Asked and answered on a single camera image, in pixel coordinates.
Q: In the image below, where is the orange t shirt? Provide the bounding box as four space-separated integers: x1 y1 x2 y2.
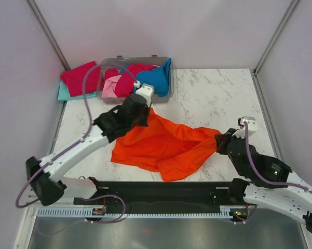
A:
111 110 220 182

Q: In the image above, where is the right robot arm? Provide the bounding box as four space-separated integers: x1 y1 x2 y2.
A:
215 129 312 233

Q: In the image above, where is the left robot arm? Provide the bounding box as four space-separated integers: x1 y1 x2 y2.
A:
26 92 152 206

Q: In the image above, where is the magenta t shirt in bin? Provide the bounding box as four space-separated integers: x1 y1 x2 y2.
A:
104 63 158 98

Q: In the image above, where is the pink t shirt in bin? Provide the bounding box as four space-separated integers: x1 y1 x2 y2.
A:
101 75 121 98

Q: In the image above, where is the blue t shirt in bin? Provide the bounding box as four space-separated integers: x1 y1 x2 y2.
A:
132 59 172 98

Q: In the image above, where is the folded magenta t shirt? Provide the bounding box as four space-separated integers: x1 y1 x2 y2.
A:
60 61 100 97

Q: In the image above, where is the folded teal t shirt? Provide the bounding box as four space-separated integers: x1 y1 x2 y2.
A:
57 81 96 101

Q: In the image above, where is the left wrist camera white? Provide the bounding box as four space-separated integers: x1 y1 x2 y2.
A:
133 80 154 101

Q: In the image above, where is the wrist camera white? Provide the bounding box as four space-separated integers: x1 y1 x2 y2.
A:
234 116 257 139
133 80 154 101

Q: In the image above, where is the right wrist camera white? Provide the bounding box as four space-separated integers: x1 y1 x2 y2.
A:
234 116 257 139

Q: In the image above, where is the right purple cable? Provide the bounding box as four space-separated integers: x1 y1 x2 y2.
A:
233 121 312 225

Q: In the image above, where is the purple cable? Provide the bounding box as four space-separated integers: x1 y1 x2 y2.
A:
233 121 312 225
15 64 138 224

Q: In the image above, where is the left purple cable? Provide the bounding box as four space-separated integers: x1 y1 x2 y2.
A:
15 64 138 224

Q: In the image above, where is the white slotted cable duct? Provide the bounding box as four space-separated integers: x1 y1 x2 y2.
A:
36 205 246 219

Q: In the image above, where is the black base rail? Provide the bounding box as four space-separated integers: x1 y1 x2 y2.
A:
73 182 246 213

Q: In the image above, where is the left aluminium frame post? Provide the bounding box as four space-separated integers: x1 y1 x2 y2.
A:
25 0 71 71

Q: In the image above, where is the aluminium frame post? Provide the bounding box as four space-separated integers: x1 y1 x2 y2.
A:
25 0 71 71
252 0 301 77

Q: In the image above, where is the right aluminium frame post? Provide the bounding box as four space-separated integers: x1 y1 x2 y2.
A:
252 0 301 77

